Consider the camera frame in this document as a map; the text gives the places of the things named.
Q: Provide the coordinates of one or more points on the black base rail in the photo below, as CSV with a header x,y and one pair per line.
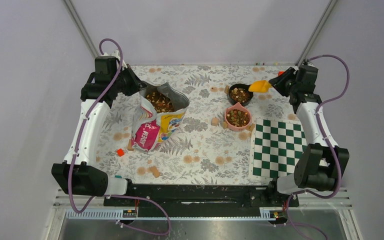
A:
x,y
200,201

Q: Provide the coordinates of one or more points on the wooden block front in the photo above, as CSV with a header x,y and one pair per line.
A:
x,y
155,172

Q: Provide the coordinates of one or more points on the pink pet food bowl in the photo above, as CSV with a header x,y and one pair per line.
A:
x,y
237,117

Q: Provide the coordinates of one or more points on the black round lid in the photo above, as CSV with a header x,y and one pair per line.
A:
x,y
239,93

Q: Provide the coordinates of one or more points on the pet food bag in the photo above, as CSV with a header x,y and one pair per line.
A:
x,y
160,112

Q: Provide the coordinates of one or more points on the wooden cylinder near bowl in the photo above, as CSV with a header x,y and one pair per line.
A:
x,y
214,121

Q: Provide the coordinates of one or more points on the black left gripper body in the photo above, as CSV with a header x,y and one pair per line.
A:
x,y
124,81

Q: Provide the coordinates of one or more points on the wooden block left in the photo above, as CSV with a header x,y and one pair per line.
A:
x,y
130,146

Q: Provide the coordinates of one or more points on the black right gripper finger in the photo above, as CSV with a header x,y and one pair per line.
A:
x,y
280,85
288,74

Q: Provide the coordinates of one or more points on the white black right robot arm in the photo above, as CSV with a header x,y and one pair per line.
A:
x,y
322,164

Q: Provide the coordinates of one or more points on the floral table mat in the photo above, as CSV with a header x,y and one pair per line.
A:
x,y
197,152

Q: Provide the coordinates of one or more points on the small wooden block by bowl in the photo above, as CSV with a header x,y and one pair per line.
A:
x,y
224,125

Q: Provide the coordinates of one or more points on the yellow plastic scoop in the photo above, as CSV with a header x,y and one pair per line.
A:
x,y
261,86

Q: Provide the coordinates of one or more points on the red block at front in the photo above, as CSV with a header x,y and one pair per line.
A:
x,y
120,152

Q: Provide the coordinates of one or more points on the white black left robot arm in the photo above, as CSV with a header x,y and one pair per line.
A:
x,y
77,173

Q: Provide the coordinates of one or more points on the green white checkerboard mat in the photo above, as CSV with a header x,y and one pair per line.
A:
x,y
276,147

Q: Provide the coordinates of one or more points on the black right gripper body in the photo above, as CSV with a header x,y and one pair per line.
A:
x,y
292,85

